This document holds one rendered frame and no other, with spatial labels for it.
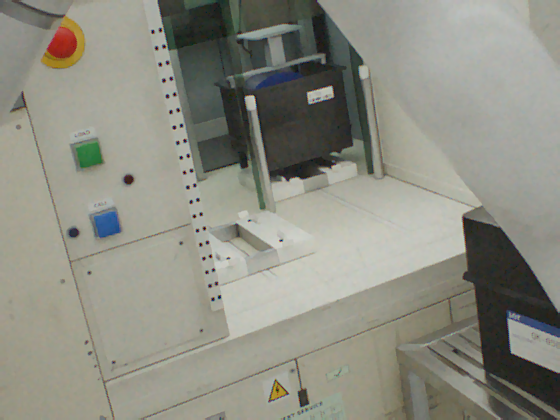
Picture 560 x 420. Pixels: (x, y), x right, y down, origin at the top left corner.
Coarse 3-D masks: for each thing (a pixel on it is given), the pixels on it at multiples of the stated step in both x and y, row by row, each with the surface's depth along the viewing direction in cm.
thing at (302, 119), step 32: (256, 32) 188; (288, 32) 184; (288, 64) 189; (320, 64) 192; (224, 96) 194; (256, 96) 178; (288, 96) 181; (320, 96) 184; (288, 128) 183; (320, 128) 186; (288, 160) 184; (320, 160) 194
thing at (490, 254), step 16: (480, 208) 122; (464, 224) 120; (480, 224) 117; (496, 224) 115; (480, 240) 118; (496, 240) 116; (480, 256) 120; (496, 256) 117; (512, 256) 114; (480, 272) 121; (496, 272) 118; (512, 272) 115; (528, 272) 112; (496, 288) 118; (512, 288) 116; (528, 288) 113; (544, 304) 112
